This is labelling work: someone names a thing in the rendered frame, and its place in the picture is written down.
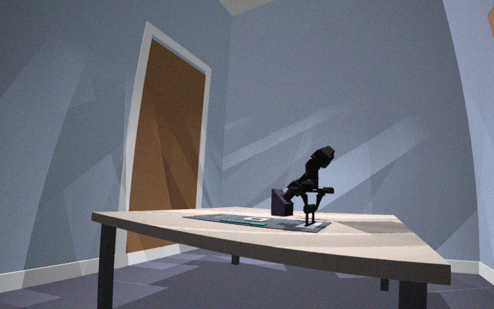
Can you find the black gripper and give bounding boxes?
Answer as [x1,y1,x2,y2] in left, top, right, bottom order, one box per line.
[289,174,334,211]

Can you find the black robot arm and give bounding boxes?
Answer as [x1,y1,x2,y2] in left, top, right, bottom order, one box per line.
[281,145,335,202]

